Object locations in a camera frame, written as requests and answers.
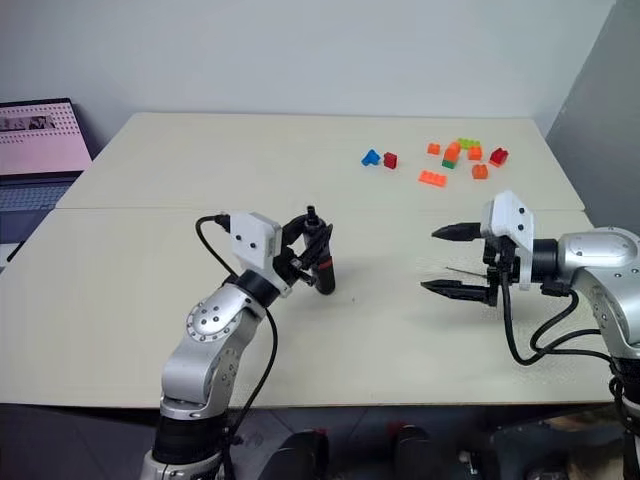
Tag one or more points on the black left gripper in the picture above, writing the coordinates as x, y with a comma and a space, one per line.
290, 265

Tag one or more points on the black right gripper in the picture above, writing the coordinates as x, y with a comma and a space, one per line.
500, 270

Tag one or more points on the black red electric screwdriver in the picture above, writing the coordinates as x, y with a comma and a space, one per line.
326, 277

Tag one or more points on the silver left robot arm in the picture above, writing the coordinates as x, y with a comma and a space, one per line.
210, 320

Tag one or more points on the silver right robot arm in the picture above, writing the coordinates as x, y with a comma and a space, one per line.
595, 250

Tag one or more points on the thin metal screwdriver bit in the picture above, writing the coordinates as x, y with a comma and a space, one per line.
467, 272

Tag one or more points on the long flat orange toy brick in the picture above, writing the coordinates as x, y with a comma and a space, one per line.
432, 179

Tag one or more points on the blue toy brick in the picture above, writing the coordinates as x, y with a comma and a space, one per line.
370, 158

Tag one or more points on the orange and green brick stack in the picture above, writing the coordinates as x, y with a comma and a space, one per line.
451, 155

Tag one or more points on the red sloped toy brick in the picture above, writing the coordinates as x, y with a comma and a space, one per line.
499, 157

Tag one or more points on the small red toy brick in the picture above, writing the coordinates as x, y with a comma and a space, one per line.
390, 160

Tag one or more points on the small orange toy brick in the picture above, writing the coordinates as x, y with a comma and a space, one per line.
434, 148

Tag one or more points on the light green toy brick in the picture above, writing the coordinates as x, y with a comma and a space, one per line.
469, 143

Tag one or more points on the open laptop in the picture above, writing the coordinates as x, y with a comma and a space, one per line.
35, 145

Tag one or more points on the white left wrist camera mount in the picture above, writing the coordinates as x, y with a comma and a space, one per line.
252, 237

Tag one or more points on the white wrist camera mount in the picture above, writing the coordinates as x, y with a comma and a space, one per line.
510, 215
252, 237

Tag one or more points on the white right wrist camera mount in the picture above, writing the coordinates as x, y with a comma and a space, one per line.
510, 215

